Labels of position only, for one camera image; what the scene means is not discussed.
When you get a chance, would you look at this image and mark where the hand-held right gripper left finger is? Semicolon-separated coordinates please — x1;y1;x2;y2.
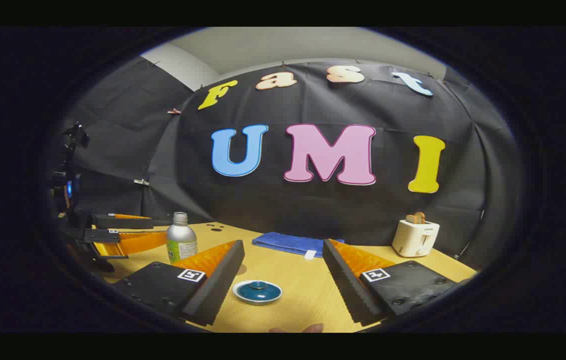
112;240;246;327

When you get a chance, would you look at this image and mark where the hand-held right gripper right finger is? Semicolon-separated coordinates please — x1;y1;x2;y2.
322;238;466;327

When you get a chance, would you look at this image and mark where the dark blue teacup lid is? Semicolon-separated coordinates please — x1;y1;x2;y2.
239;281;277;301

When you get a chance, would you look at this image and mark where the white and blue teacup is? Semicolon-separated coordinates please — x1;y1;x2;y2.
232;279;283;306

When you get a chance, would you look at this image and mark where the silver green-label water bottle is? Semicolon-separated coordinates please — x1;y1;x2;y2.
166;211;198;264

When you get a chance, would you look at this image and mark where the blue folded towel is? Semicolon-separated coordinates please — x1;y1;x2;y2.
252;231;344;259

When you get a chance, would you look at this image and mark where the cream toaster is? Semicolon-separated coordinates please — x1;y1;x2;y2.
392;218;440;258

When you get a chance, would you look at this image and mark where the black backdrop cloth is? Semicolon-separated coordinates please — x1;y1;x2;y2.
50;56;518;268

